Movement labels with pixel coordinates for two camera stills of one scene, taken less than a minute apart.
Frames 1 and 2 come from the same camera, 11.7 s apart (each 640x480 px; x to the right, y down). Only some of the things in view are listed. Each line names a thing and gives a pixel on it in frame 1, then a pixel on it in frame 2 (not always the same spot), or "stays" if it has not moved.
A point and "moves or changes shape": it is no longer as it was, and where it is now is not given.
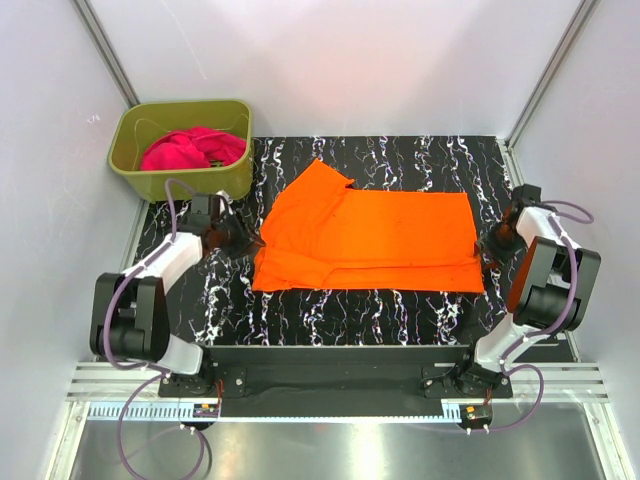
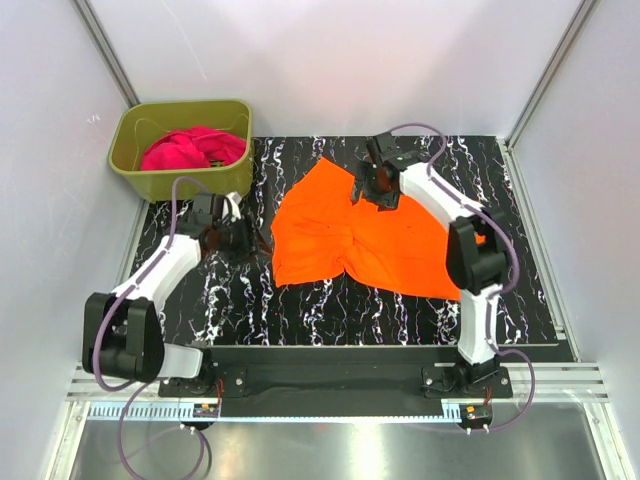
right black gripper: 492,247 → 386,202
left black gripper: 243,242 stays
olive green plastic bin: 142,122 stays
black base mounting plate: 337,381 stays
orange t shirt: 318,234 moves or changes shape
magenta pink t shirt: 193,148 stays
